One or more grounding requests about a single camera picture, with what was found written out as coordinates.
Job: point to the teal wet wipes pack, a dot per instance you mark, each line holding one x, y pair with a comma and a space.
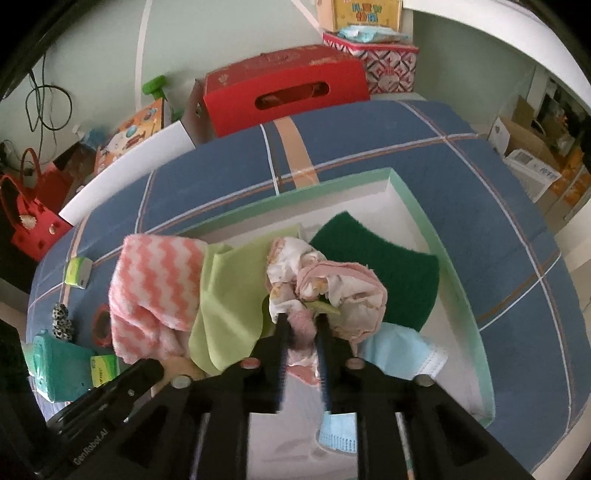
60, 369

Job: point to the brown cardboard box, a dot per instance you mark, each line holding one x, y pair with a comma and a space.
521, 134

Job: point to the light blue face mask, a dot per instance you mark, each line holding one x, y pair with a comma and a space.
397, 346

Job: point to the yellow cardboard box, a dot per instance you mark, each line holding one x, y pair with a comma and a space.
364, 16

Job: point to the pink zigzag towel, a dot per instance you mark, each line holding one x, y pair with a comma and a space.
157, 277

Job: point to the white foam board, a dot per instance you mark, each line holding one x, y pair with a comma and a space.
138, 161

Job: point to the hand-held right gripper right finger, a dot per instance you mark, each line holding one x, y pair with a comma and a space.
337, 378

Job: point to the light green cloth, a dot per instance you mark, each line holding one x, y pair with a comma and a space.
231, 295

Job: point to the colourful printed box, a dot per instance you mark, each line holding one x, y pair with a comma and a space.
134, 134

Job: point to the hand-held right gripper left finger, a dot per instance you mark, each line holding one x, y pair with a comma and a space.
268, 369

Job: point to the yellow and green sponge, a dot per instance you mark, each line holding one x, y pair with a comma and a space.
369, 249

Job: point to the green plastic toy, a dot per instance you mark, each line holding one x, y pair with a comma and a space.
154, 85

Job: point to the green tissue packet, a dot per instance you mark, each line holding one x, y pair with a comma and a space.
104, 369
76, 272

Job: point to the pink floral cloth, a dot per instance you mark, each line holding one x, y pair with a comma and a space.
332, 277

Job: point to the red cardboard box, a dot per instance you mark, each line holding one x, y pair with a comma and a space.
286, 69

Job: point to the white tray with green rim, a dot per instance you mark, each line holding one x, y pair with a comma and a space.
434, 332

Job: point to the pale blue wipes pack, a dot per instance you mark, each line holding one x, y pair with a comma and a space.
369, 33

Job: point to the white appliance box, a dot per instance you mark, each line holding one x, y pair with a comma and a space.
531, 175

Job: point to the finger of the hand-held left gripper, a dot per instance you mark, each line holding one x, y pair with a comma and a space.
138, 383

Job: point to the leopard print scrunchie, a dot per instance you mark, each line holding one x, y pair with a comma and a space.
61, 323

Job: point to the orange cardboard boxes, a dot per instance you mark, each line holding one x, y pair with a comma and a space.
572, 189

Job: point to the red tote bag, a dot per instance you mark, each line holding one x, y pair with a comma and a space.
37, 230

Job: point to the red patterned box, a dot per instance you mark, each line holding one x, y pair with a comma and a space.
392, 69

